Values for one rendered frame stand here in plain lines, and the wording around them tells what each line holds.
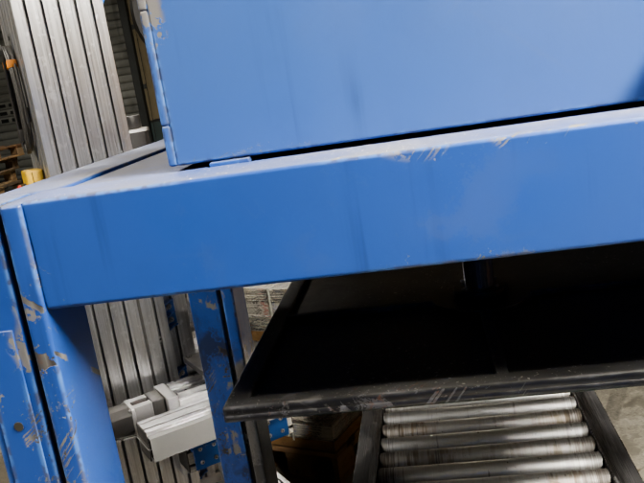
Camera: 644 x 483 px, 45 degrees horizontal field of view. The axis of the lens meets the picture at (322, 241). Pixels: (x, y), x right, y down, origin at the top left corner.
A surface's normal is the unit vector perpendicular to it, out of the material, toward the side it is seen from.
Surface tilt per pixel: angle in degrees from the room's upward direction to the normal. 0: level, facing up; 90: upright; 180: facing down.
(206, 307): 90
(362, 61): 90
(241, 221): 90
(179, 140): 90
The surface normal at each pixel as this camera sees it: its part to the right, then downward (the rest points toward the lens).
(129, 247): -0.11, 0.23
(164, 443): 0.50, 0.11
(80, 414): 0.98, -0.12
